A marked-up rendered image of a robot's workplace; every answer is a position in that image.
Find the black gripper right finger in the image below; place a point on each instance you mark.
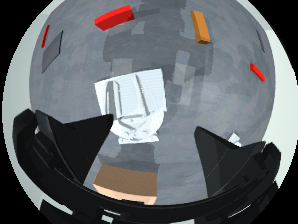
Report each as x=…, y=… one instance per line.
x=220, y=159

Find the orange rectangular bar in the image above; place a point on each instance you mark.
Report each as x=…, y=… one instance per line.
x=202, y=34

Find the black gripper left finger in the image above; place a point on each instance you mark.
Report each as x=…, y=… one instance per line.
x=77, y=142

